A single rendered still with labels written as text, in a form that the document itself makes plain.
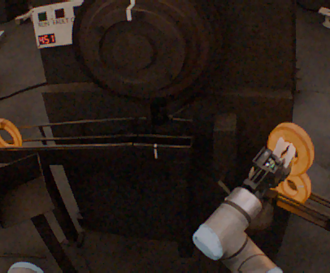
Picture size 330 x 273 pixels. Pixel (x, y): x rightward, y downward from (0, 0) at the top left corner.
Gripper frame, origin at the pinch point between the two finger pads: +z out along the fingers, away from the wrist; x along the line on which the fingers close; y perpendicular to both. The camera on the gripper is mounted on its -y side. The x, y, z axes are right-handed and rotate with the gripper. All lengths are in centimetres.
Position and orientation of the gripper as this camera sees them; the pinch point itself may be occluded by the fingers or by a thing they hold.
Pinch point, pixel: (291, 145)
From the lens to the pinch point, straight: 102.5
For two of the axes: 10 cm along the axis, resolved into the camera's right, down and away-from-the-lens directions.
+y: -2.8, -6.2, -7.3
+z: 6.7, -6.8, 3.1
